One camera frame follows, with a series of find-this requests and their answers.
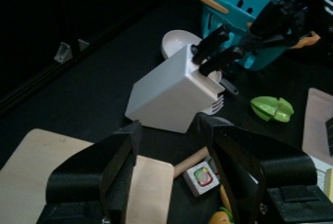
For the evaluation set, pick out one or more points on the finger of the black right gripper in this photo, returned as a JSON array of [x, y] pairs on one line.
[[223, 60], [213, 44]]

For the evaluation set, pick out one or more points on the wooden rolling pin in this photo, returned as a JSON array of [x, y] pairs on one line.
[[191, 162]]

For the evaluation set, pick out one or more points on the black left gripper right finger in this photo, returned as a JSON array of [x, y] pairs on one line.
[[260, 169]]

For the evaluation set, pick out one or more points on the toy burger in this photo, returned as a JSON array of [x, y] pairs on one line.
[[221, 217]]

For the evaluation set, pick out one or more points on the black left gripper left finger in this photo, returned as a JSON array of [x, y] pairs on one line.
[[86, 176]]

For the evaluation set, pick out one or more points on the green star toy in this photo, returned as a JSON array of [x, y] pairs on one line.
[[272, 108]]

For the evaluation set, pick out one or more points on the light wooden cutting board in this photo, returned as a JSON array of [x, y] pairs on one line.
[[26, 176]]

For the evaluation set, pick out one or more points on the metal corner bracket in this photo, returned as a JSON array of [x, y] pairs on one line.
[[82, 44], [63, 53]]

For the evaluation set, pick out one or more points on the pink plastic tray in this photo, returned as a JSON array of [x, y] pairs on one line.
[[316, 111]]

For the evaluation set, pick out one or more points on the black frame rail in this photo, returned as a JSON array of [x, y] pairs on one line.
[[65, 72]]

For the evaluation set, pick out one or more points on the white round dish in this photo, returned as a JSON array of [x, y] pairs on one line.
[[176, 39]]

